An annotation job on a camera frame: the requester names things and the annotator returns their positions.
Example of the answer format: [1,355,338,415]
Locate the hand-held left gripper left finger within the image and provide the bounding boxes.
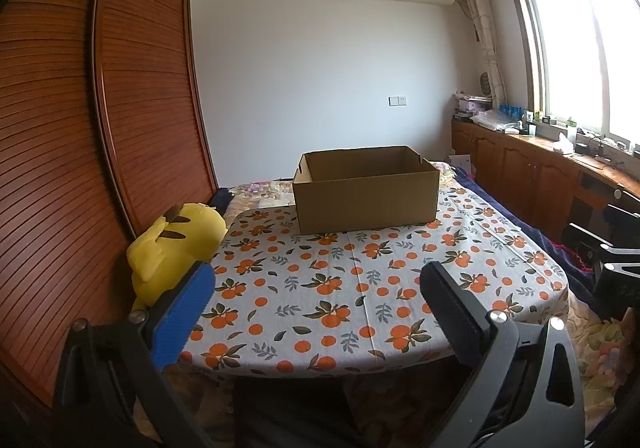
[52,260,218,448]

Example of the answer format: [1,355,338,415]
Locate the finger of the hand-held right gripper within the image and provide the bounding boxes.
[567,223,626,259]
[602,204,640,229]

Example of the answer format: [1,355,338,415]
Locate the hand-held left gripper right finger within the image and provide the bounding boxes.
[419,261,586,448]

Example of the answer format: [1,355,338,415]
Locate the brown cardboard box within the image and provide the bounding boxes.
[292,145,441,235]

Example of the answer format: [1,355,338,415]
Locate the person's right forearm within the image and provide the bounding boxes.
[620,308,639,379]

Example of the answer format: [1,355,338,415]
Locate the red cloth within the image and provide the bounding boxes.
[550,238,596,275]

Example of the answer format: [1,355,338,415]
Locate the yellow plush toy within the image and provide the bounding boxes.
[126,203,227,311]

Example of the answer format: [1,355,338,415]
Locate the long wooden cabinet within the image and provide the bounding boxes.
[451,118,640,249]

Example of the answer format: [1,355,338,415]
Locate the orange fruit print tablecloth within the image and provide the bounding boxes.
[177,188,571,374]

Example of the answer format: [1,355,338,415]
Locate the person's dark trousers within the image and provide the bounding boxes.
[232,375,351,448]

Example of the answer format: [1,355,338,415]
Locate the white paper bag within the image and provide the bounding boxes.
[447,154,472,179]

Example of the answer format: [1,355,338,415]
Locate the clear plastic bag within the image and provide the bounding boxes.
[471,108,518,133]

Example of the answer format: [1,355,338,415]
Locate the wooden framed window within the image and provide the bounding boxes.
[500,0,640,153]

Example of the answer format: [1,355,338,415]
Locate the wooden slatted wardrobe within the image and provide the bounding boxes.
[0,0,219,409]

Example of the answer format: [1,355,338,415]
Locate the patterned white curtain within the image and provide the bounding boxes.
[454,0,507,108]

